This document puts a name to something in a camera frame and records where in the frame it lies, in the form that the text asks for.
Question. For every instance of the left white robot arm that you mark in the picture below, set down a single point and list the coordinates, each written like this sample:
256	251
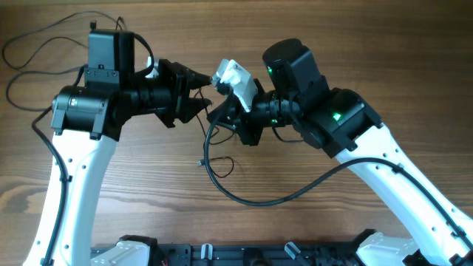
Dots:
87	119

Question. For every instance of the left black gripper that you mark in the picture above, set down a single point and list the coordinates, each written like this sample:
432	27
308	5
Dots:
181	79

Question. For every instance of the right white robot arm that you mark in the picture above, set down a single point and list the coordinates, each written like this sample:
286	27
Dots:
345	127

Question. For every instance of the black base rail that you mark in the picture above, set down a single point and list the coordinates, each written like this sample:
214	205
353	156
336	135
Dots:
337	253

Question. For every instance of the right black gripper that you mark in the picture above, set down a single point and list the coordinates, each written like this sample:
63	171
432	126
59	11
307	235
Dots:
234	116

